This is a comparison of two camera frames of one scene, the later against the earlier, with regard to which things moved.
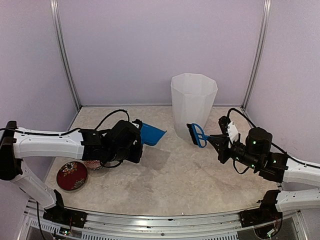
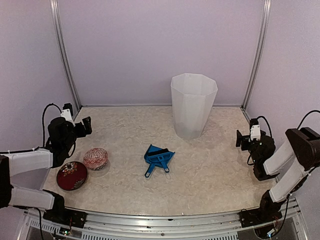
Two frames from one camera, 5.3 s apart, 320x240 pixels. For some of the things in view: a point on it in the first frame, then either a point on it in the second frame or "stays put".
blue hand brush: (197, 135) → (162, 156)
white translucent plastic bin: (193, 97) stays put
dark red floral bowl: (72, 175) stays put
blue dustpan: (151, 135) → (154, 164)
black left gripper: (135, 157) → (82, 132)
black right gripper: (220, 142) → (244, 139)
